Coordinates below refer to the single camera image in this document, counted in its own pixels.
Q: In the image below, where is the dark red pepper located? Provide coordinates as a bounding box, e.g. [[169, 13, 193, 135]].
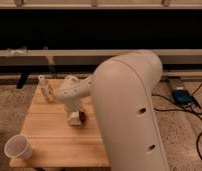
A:
[[79, 112, 86, 122]]

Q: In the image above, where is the wooden table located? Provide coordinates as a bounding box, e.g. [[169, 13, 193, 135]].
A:
[[10, 87, 109, 168]]

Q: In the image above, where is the black cable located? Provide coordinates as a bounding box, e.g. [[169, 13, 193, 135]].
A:
[[151, 76, 202, 168]]

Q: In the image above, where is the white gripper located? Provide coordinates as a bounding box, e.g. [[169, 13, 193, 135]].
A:
[[65, 100, 83, 119]]

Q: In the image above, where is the blue power adapter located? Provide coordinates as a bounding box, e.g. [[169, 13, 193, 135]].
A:
[[172, 90, 192, 105]]

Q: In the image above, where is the small white bottle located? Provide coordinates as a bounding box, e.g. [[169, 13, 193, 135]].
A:
[[38, 75, 54, 102]]

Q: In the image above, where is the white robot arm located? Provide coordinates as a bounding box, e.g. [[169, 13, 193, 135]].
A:
[[57, 50, 169, 171]]

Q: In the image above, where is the white rectangular sponge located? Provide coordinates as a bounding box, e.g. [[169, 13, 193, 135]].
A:
[[69, 113, 83, 126]]

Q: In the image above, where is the white paper cup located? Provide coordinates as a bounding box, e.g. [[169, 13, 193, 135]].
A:
[[4, 134, 33, 160]]

